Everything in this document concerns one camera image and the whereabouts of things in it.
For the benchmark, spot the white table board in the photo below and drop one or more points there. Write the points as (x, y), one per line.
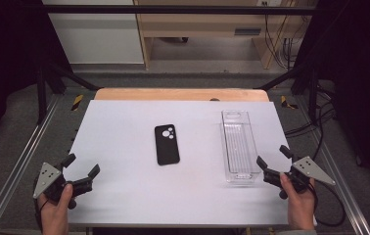
(124, 182)

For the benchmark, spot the aluminium rail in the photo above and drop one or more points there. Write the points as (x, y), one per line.
(339, 182)
(20, 160)

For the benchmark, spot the black metal stand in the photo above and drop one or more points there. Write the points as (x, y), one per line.
(312, 94)
(42, 94)

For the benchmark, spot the white cabinet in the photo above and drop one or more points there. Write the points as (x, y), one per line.
(98, 36)

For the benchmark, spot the clear plastic box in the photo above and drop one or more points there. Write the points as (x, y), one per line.
(240, 147)

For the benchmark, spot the wooden desk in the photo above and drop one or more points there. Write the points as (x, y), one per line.
(202, 26)

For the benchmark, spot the person's left hand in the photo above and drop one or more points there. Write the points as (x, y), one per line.
(55, 217)

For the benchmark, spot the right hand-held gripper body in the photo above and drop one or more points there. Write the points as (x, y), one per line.
(308, 169)

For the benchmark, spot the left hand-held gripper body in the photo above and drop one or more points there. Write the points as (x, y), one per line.
(54, 186)

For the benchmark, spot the black phone case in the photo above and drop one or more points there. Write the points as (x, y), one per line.
(166, 147)

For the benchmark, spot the black frame bar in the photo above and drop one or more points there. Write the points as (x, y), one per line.
(173, 9)

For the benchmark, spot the person's right hand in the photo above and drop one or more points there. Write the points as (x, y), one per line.
(300, 209)

